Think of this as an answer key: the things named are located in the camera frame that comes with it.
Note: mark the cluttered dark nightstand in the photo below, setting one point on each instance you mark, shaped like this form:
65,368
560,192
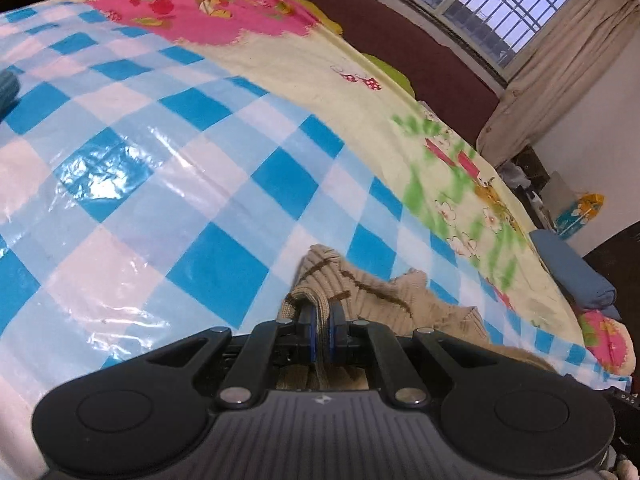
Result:
525,175

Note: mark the blue white checkered plastic sheet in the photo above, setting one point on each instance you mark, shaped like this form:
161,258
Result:
148,193

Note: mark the folded blue-grey cloth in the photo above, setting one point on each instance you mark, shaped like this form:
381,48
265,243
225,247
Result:
589,290

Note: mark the dark wooden board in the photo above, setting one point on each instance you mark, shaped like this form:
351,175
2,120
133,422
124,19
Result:
617,279

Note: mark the yellow-green pillow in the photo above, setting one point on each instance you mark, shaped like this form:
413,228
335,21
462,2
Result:
394,74

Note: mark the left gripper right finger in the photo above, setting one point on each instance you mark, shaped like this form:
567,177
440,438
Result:
375,348

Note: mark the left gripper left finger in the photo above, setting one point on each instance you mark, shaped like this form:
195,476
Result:
271,346

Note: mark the colourful cartoon box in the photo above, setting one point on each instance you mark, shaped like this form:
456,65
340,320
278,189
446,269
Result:
578,214

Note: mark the beige brown-striped knit sweater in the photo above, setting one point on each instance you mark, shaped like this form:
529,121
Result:
324,277

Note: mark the yellow floral cartoon bedsheet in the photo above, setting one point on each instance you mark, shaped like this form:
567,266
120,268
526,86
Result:
285,48

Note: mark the dark red headboard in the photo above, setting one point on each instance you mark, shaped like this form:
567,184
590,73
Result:
439,77

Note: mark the beige curtain right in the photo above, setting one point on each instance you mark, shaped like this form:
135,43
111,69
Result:
584,41

